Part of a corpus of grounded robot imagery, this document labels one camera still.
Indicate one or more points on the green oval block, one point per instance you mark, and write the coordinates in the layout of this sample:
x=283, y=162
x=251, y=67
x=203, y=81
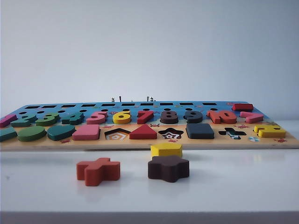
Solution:
x=31, y=135

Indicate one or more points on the teal flat shape block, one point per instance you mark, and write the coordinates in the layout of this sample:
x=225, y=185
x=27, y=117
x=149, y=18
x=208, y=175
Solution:
x=7, y=135

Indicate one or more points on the yellow sign piece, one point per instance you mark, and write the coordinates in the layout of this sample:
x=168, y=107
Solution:
x=271, y=133

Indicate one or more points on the red triangle block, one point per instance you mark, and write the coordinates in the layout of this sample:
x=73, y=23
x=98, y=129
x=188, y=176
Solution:
x=143, y=134

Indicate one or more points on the wooden shape puzzle board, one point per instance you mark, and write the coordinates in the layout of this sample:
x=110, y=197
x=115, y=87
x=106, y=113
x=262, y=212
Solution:
x=144, y=142

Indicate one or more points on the pink number five piece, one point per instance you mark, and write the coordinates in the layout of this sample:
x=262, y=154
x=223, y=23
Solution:
x=95, y=120

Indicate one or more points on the teal number four piece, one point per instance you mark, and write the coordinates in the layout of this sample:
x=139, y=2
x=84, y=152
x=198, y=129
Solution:
x=74, y=119

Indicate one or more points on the dark blue square block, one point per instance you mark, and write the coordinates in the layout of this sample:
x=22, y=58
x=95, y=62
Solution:
x=199, y=131

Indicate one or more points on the yellow number six piece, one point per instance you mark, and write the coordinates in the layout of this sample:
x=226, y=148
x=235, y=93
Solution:
x=121, y=121

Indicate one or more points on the pink rectangle block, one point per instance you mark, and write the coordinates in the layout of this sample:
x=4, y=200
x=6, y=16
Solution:
x=86, y=134

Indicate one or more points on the red minus sign piece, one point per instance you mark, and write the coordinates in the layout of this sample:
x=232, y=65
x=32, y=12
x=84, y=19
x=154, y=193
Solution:
x=243, y=107

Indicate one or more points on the pink sign piece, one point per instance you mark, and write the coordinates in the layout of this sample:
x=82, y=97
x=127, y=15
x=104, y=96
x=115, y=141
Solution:
x=251, y=119

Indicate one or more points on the brown star block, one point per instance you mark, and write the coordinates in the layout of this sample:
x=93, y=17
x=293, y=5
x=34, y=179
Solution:
x=168, y=170

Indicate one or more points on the orange number ten piece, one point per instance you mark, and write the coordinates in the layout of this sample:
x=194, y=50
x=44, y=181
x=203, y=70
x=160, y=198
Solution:
x=216, y=119

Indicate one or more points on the green number two piece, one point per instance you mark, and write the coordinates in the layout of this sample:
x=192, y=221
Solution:
x=22, y=122

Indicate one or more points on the orange cross block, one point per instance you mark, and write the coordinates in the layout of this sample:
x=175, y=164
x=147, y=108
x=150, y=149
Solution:
x=98, y=172

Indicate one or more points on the yellow pentagon block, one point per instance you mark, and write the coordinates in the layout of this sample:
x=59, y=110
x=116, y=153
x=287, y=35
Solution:
x=165, y=150

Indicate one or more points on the brown number eight piece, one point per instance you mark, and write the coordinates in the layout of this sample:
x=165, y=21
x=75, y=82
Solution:
x=169, y=121

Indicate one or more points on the dark blue number nine piece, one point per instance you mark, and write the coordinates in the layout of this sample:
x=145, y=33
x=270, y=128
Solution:
x=194, y=120

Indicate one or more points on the pink number one piece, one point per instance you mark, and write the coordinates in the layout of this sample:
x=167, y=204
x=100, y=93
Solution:
x=5, y=121

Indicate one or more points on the teal rounded shape block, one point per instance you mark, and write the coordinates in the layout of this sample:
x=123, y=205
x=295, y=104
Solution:
x=59, y=134

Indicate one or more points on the red number seven piece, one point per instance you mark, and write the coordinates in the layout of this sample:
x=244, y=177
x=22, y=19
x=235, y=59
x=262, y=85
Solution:
x=143, y=120

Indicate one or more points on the green number three piece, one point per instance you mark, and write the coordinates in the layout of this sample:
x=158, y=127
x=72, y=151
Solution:
x=46, y=121

